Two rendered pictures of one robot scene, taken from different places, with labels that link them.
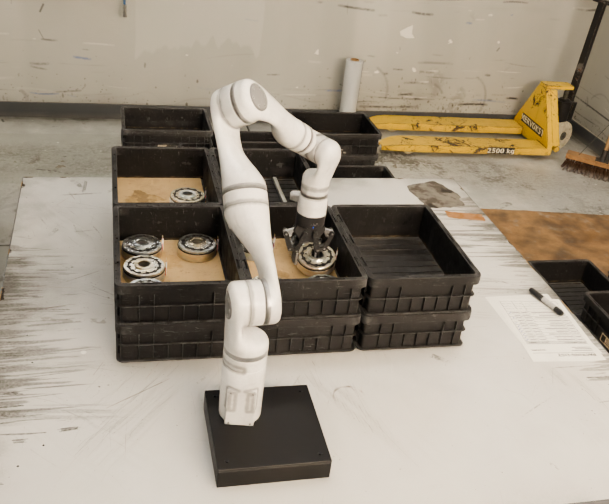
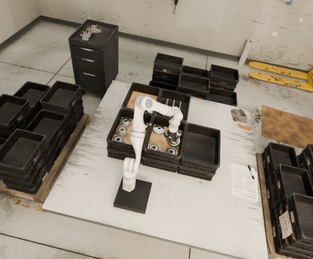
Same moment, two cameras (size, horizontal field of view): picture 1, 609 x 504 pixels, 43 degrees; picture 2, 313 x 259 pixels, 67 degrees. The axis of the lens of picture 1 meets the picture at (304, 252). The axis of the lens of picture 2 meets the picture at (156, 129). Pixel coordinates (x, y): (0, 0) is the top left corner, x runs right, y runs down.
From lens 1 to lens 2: 0.76 m
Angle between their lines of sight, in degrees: 23
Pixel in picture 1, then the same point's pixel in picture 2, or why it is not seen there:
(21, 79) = (140, 29)
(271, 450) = (130, 202)
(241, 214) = (132, 140)
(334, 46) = (244, 34)
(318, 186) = (173, 124)
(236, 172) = (135, 126)
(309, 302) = (162, 158)
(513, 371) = (222, 196)
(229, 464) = (117, 202)
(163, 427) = (109, 182)
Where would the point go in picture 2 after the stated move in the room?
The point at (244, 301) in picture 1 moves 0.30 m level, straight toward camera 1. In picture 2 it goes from (126, 166) to (101, 206)
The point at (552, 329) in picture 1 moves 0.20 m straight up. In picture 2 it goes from (246, 183) to (256, 170)
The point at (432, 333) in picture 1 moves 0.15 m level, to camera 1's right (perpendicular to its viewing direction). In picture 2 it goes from (201, 175) to (218, 183)
